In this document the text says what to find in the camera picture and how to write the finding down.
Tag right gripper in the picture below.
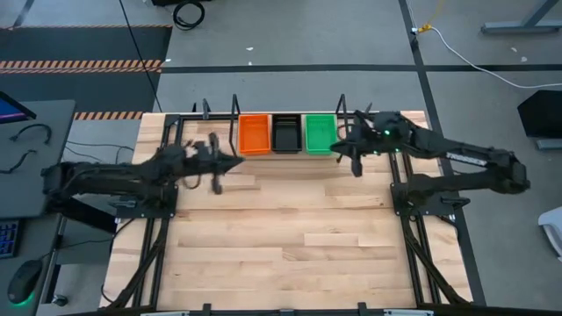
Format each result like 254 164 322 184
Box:
329 111 412 177

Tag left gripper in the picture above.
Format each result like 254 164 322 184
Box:
182 133 245 195

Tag green plastic basket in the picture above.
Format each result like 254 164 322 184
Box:
304 113 339 156

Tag orange plastic basket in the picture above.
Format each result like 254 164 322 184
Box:
237 113 272 156

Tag black plastic basket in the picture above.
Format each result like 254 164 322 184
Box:
270 113 304 154

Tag black mat hazard stripes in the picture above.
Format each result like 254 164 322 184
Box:
0 24 173 122

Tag black angular case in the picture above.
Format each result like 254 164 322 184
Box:
516 90 562 140

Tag grey desk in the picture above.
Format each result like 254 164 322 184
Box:
0 99 76 219

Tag grey metal table leg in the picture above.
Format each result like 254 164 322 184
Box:
480 0 562 35

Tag white plastic chair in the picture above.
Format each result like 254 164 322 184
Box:
538 205 562 263

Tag desk computer monitor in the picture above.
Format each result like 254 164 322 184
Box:
0 90 38 126

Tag black keyboard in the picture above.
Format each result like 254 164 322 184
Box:
0 219 21 260

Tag black computer mouse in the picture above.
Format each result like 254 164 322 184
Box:
6 258 44 305

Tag black aluminium table frame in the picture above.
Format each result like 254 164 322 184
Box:
100 98 473 316

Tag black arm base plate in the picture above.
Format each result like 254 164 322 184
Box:
114 183 179 219
390 182 456 217

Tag coiled black cable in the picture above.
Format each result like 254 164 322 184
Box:
172 0 206 32

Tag long black hanging cable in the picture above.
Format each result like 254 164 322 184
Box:
118 0 163 113

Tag yellow hanging cord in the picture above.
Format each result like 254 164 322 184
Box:
416 0 447 34

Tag white floor cable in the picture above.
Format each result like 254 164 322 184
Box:
412 25 562 90

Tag black curved cable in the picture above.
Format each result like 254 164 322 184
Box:
9 123 53 145
0 148 39 176

